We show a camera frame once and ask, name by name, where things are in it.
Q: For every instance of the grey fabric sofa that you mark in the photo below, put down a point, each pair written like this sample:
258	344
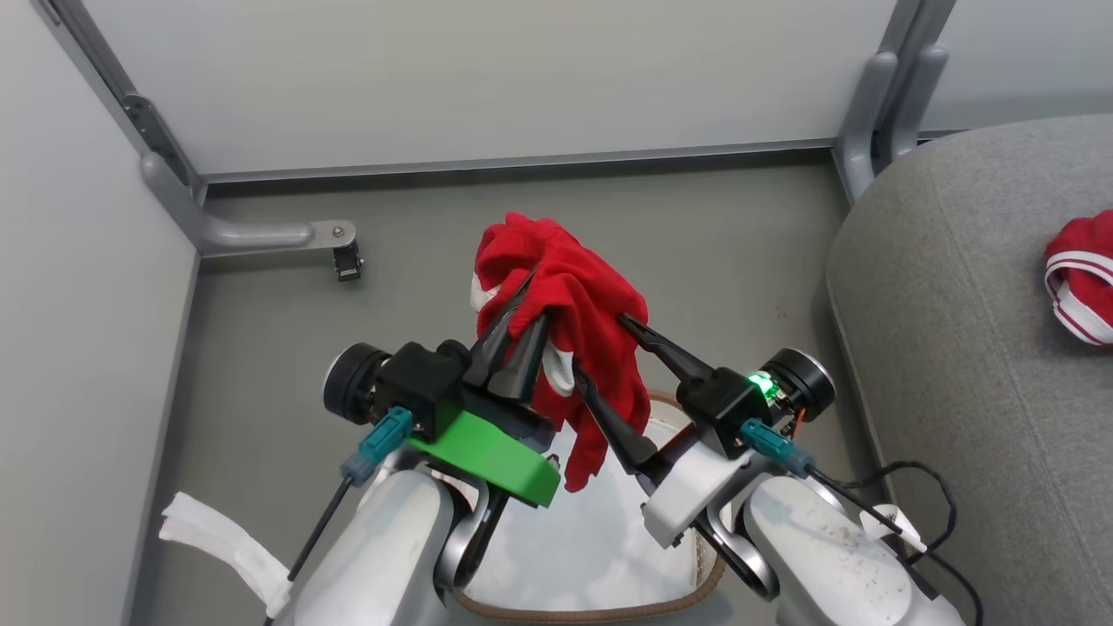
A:
956	304

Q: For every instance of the grey partition post with bracket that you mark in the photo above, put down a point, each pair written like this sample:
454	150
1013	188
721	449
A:
104	65

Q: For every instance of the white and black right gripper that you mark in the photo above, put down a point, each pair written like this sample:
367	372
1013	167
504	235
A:
687	496

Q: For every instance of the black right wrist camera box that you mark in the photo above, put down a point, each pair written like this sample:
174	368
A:
722	404

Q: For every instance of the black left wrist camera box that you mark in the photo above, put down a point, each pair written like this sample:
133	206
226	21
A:
417	382

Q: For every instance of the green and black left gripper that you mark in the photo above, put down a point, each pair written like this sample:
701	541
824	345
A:
487	452

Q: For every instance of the red garment with white stripes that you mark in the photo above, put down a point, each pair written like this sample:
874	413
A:
1083	248

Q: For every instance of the plain red garment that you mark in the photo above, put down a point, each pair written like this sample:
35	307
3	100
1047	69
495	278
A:
574	278

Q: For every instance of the grey partition support foot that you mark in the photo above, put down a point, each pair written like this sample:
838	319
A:
865	122
922	96

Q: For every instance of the grey foot with metal plate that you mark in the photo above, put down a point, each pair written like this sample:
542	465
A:
261	235

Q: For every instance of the grey partition corner post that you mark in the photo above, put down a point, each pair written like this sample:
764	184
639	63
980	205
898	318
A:
913	35

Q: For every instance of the grey partition bottom rail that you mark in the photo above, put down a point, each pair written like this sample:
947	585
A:
522	163

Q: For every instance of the white laundry basket brown rim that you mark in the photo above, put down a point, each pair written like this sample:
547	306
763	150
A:
609	614

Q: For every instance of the small black caster wheel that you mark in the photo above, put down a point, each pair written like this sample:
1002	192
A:
348	263

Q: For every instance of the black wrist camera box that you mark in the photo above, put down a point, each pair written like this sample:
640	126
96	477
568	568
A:
417	382
722	404

